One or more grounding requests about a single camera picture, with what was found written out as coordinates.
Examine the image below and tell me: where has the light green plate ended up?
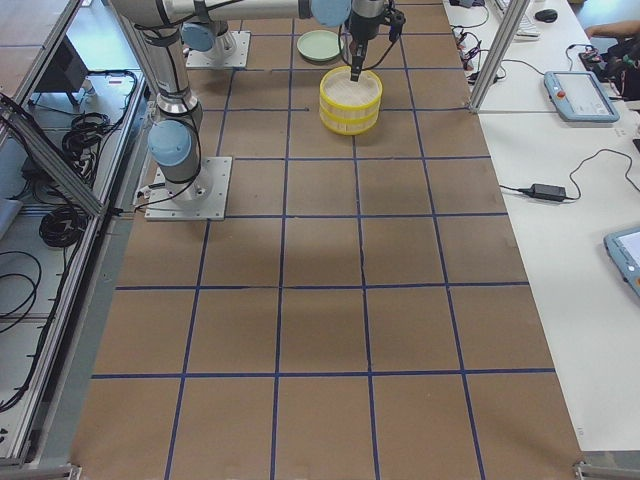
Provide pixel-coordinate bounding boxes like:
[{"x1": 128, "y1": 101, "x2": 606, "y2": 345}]
[{"x1": 296, "y1": 30, "x2": 343, "y2": 62}]

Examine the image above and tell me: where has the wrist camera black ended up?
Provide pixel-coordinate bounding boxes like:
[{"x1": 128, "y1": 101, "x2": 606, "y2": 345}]
[{"x1": 387, "y1": 6, "x2": 406, "y2": 44}]

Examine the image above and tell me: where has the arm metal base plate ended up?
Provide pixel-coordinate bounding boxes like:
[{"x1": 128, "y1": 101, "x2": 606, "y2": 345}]
[
  {"x1": 183, "y1": 30, "x2": 251, "y2": 70},
  {"x1": 144, "y1": 157, "x2": 233, "y2": 221}
]

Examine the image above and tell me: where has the teach pendant with screen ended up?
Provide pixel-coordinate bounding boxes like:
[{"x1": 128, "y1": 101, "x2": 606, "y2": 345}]
[{"x1": 543, "y1": 71, "x2": 619, "y2": 123}]

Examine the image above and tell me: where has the aluminium frame post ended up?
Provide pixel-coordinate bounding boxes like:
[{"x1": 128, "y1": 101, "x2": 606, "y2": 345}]
[{"x1": 468, "y1": 0, "x2": 528, "y2": 113}]

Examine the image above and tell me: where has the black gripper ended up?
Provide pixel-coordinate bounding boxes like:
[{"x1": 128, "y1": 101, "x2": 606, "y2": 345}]
[{"x1": 347, "y1": 0, "x2": 388, "y2": 82}]

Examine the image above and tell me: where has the yellow steamer layer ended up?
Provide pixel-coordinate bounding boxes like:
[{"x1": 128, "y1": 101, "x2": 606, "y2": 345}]
[
  {"x1": 319, "y1": 106, "x2": 379, "y2": 136},
  {"x1": 319, "y1": 67, "x2": 383, "y2": 110}
]

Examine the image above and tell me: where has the black power adapter right table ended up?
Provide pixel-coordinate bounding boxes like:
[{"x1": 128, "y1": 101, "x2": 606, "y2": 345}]
[{"x1": 517, "y1": 183, "x2": 568, "y2": 202}]

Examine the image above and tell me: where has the black computer mouse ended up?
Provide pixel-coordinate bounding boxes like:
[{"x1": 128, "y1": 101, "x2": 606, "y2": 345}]
[{"x1": 534, "y1": 8, "x2": 558, "y2": 23}]

